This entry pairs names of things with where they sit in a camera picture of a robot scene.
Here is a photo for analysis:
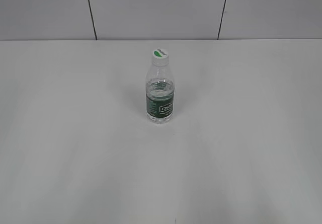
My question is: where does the clear Cestbon water bottle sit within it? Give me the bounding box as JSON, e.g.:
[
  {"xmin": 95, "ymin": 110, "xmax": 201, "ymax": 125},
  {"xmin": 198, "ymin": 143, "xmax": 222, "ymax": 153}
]
[{"xmin": 145, "ymin": 59, "xmax": 175, "ymax": 124}]

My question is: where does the white green bottle cap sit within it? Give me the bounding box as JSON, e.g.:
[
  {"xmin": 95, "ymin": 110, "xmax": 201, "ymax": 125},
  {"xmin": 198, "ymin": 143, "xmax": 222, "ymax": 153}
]
[{"xmin": 152, "ymin": 48, "xmax": 169, "ymax": 67}]

